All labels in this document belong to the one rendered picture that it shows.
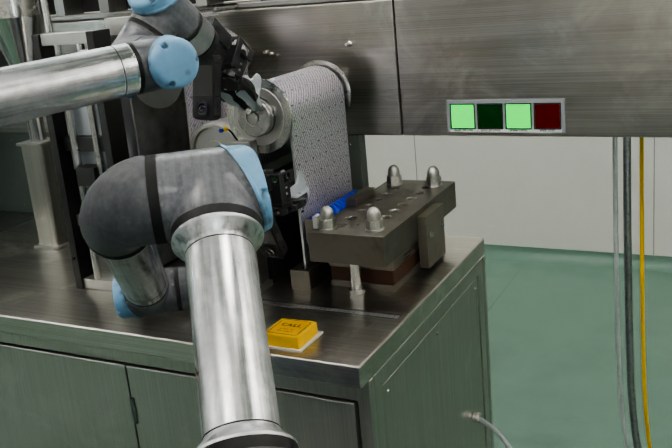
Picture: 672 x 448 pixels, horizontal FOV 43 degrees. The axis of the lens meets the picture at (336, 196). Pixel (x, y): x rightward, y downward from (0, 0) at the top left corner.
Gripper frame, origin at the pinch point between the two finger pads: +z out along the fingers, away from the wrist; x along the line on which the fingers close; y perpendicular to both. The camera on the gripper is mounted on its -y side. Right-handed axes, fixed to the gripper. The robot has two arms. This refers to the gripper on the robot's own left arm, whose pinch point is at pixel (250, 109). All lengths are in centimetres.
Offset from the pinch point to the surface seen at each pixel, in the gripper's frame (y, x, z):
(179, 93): 5.3, 20.2, 2.3
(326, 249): -20.6, -12.9, 18.0
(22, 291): -37, 55, 13
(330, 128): 7.4, -5.4, 21.3
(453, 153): 117, 58, 254
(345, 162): 4.2, -5.4, 31.0
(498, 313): 30, 16, 234
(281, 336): -41.0, -15.4, 5.2
